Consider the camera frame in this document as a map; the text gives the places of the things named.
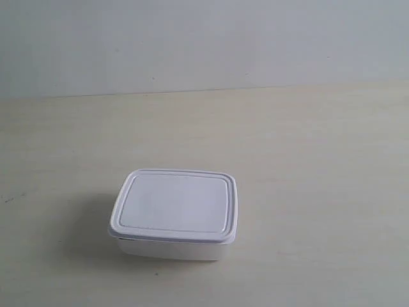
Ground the white lidded plastic container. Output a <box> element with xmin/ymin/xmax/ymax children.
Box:
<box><xmin>108</xmin><ymin>169</ymin><xmax>238</xmax><ymax>261</ymax></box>

